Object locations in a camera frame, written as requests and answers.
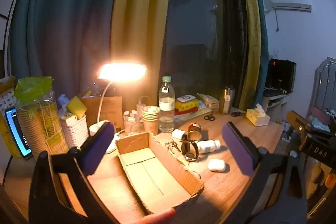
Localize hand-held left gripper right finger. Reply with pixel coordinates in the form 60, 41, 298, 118
222, 122, 309, 224

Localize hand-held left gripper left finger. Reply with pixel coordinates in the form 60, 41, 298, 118
28, 122, 124, 224

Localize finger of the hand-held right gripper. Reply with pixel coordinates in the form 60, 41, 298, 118
286, 111, 313, 151

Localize white earbud case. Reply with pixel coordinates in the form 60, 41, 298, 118
208, 159, 226, 171

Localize white pill bottle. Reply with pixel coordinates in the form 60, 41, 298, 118
196, 139, 221, 154

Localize red tin can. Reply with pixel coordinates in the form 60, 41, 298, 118
187, 123, 202, 142

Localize black wrist watch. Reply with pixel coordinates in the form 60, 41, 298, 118
181, 135, 199, 162

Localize cardboard box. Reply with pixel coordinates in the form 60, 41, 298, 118
115, 132, 205, 215

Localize bunch of keys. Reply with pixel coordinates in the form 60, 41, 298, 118
164, 139, 181, 153

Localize person's left hand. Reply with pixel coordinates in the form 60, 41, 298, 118
136, 208, 176, 224

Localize white cabinet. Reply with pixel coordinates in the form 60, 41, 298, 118
262, 93, 289, 122

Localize white woven basket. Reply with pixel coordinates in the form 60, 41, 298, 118
60, 114, 90, 148

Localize yellow tissue box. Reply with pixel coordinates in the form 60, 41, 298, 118
246, 103, 271, 127

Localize brown cardboard sheet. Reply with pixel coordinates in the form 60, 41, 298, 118
81, 96, 124, 132

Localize yellow sponge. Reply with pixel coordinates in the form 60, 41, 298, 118
66, 96, 88, 119

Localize black television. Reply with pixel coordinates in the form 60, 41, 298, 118
265, 58, 297, 94

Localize steel thermos flask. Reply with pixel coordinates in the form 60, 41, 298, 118
219, 86, 236, 115

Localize pale green folder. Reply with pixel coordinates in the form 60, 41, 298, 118
175, 108, 213, 123

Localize stack of brown paper cups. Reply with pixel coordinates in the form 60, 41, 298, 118
141, 105, 160, 135

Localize white tissue packs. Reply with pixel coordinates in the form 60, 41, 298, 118
197, 93, 219, 110

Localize white plug adapter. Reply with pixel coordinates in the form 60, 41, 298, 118
136, 96, 150, 111

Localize red book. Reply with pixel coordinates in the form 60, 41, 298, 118
174, 106, 199, 116

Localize bagged sleeve of paper cups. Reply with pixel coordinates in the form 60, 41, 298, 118
14, 76, 69, 155

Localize yellow wet wipes pack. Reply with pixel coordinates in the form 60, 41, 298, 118
175, 99, 199, 111

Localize white power bank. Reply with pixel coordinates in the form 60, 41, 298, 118
176, 94, 196, 103

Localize clear water bottle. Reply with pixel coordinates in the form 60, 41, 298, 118
158, 76, 176, 133

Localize white desk lamp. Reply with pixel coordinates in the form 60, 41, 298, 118
89, 63, 147, 154

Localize smartphone with lit screen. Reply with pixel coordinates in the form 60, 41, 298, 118
5, 106, 33, 159

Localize teal curtain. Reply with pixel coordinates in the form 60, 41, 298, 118
8, 0, 126, 98
249, 0, 269, 109

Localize yellow curtain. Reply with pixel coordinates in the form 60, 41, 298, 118
235, 0, 263, 111
109, 0, 174, 119

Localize white air conditioner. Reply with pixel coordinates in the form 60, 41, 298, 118
264, 0, 313, 14

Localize dark glass window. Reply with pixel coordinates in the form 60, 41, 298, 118
161, 0, 248, 109

